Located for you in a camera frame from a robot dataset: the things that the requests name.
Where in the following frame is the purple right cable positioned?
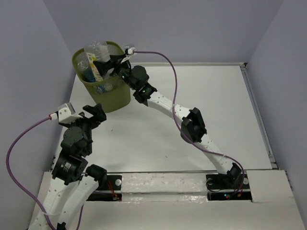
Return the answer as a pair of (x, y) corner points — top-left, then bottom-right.
(134, 49), (247, 192)

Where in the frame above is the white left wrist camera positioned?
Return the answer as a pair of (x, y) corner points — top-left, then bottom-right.
(49, 103), (82, 124)

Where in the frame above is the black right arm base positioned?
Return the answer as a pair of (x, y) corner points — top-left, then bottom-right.
(205, 173), (252, 201)

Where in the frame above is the olive green mesh bin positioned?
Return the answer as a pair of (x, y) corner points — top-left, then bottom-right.
(72, 41), (130, 113)

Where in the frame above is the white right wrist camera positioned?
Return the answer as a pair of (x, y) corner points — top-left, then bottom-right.
(122, 44), (136, 62)

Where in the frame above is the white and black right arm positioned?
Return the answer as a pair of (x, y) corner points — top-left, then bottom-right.
(93, 56), (243, 189)

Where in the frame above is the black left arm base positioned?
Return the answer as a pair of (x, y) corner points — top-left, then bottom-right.
(87, 174), (122, 202)

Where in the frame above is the Pocari Sweat blue bottle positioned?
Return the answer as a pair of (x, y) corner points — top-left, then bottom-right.
(77, 60), (95, 82)
(96, 83), (115, 94)

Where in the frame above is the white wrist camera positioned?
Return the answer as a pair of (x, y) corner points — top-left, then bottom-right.
(122, 44), (136, 62)
(49, 103), (82, 124)

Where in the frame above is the large ribbed clear bottle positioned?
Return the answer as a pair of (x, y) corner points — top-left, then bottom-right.
(84, 41), (110, 81)

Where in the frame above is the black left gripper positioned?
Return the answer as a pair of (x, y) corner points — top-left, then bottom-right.
(60, 102), (107, 153)

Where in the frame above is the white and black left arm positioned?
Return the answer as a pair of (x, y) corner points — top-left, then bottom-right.
(29, 103), (107, 230)

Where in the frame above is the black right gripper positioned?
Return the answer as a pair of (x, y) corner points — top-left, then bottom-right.
(93, 54), (136, 91)

